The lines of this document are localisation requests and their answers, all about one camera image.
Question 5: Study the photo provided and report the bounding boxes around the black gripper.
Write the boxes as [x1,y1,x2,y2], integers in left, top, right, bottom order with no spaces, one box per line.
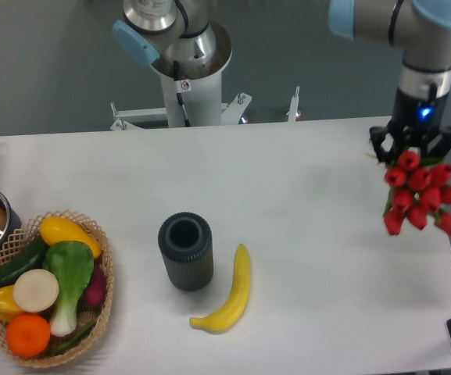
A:
[369,88,451,166]

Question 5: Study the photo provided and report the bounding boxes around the red tulip bouquet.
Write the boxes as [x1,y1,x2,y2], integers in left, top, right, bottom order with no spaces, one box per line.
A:
[382,148,451,237]

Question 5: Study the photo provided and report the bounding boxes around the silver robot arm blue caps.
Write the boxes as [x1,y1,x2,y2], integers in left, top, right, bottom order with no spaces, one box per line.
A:
[113,1,451,164]

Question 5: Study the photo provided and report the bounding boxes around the dark grey ribbed vase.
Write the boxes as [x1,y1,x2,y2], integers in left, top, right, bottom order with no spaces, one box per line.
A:
[158,212,214,291]

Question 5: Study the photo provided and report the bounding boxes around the yellow banana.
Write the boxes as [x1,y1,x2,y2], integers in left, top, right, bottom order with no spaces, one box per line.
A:
[189,244,252,334]

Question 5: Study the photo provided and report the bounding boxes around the purple eggplant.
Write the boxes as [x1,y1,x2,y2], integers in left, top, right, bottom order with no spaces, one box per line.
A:
[82,263,107,308]

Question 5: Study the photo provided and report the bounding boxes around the green bok choy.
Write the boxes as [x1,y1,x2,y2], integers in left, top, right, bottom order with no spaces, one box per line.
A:
[43,241,94,337]

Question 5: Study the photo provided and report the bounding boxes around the yellow squash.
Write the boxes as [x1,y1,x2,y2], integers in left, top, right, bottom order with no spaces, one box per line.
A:
[39,216,102,259]

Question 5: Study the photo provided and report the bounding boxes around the green chili pepper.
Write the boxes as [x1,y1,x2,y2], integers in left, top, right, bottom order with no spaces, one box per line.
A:
[48,320,96,356]

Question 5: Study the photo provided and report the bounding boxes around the woven wicker basket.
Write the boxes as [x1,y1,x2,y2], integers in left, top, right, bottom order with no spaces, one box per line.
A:
[0,210,114,369]

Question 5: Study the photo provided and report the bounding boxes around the green cucumber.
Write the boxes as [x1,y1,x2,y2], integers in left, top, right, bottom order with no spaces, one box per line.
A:
[0,235,49,288]

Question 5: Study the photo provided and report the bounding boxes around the orange fruit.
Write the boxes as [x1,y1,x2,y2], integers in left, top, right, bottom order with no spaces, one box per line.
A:
[5,313,51,358]

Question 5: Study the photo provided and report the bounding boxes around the yellow bell pepper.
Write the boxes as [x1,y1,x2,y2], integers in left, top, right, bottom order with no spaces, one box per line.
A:
[0,285,24,322]

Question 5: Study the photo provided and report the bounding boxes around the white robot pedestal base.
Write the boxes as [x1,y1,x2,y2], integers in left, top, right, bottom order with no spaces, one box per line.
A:
[110,20,252,130]

